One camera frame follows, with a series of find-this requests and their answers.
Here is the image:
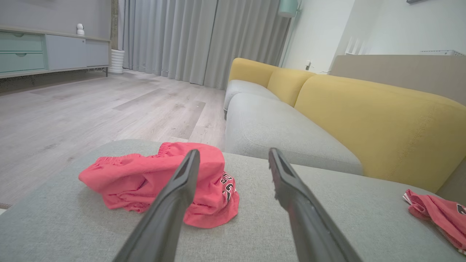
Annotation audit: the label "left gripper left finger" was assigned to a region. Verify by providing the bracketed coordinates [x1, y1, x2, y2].
[112, 149, 201, 262]

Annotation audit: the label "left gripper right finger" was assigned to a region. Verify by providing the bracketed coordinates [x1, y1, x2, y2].
[268, 147, 363, 262]

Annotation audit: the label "red shorts white stripes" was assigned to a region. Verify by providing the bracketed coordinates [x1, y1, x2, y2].
[78, 142, 240, 229]

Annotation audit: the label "red basketball jersey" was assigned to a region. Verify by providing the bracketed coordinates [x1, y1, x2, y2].
[402, 188, 466, 256]

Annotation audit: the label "grey sofa seat cushion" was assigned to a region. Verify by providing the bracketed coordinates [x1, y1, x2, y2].
[223, 79, 281, 113]
[224, 92, 364, 176]
[0, 139, 466, 262]

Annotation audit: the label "large yellow sofa backrest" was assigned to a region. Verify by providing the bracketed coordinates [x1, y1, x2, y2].
[293, 74, 466, 194]

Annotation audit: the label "small yellow sofa backrest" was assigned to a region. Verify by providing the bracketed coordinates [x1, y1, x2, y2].
[266, 67, 316, 108]
[228, 57, 280, 88]

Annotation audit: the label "white ribbed bin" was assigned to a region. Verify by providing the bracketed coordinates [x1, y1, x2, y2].
[108, 49, 125, 75]

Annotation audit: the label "beige panel behind sofa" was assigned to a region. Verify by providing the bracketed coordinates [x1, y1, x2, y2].
[329, 55, 466, 107]

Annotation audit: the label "grey pleated curtain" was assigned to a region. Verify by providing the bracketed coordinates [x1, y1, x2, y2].
[117, 0, 292, 90]

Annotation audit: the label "grey low sideboard cabinet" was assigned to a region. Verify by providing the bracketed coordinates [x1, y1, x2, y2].
[0, 25, 112, 79]

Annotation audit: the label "teal sideboard drawer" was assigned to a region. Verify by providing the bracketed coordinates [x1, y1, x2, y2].
[0, 32, 43, 52]
[0, 52, 47, 73]

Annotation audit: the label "white flat appliance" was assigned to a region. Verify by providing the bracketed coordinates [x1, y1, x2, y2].
[420, 50, 465, 56]

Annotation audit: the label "teal floor lamp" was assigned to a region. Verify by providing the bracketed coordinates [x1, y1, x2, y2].
[278, 0, 303, 68]

